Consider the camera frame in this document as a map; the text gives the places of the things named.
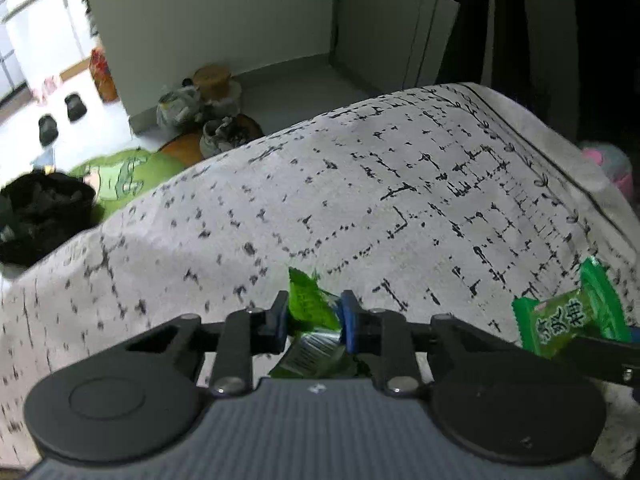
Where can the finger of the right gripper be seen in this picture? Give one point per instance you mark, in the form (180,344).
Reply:
(605,359)

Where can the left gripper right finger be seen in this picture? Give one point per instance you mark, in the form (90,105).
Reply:
(386,335)

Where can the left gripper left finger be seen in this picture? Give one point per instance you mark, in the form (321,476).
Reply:
(243,335)

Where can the small green candy wrapper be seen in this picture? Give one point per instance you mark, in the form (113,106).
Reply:
(315,350)

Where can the green candy packet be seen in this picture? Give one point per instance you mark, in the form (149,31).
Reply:
(592,309)

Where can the patterned white bed sheet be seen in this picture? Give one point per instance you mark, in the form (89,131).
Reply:
(448,198)

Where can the pink plush toy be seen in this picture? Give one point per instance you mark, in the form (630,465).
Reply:
(614,163)

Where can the green cartoon rug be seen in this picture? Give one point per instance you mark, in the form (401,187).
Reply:
(119,178)

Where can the grey plastic bag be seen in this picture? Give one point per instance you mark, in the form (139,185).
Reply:
(178,108)

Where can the black clothes pile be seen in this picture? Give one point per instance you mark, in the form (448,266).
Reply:
(40,212)

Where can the brown wicker basket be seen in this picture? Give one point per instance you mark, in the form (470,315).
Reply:
(213,81)

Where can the right black slipper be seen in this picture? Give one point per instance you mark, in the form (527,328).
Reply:
(75,107)

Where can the black slipper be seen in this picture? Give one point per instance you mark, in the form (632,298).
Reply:
(75,107)
(48,130)

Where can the left black slipper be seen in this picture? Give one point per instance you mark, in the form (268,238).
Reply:
(48,130)

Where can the hanging black coat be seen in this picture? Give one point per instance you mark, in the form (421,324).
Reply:
(573,63)

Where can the white kitchen cabinet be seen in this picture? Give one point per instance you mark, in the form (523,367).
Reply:
(49,37)

